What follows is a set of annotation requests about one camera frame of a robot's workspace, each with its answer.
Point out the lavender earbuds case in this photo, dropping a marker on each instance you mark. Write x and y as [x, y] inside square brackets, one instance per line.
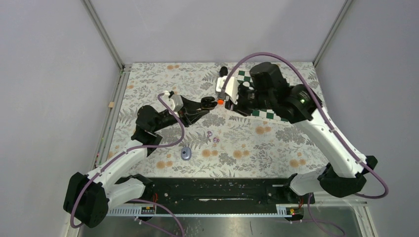
[186, 153]

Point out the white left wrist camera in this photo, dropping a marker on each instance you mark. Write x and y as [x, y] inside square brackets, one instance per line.
[174, 101]

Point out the green white chessboard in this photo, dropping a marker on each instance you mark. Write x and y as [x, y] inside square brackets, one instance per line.
[269, 91]

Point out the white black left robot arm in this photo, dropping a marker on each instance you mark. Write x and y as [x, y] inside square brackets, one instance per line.
[90, 196]

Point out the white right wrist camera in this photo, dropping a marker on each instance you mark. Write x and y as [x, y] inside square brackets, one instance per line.
[232, 88]

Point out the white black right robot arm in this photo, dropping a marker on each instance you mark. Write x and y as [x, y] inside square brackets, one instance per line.
[344, 174]

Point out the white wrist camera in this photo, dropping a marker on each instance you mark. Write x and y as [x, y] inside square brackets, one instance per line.
[174, 101]
[232, 88]

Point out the floral tablecloth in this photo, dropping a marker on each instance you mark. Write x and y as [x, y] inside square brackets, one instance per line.
[246, 148]

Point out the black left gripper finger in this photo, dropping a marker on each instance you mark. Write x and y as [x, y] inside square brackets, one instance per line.
[190, 106]
[192, 118]

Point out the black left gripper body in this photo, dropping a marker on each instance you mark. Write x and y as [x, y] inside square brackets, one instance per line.
[167, 120]

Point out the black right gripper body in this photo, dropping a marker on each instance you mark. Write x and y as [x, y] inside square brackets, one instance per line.
[249, 99]

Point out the white slotted cable duct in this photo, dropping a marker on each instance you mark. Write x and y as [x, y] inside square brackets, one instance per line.
[204, 210]

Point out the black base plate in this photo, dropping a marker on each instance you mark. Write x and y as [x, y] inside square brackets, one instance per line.
[175, 191]

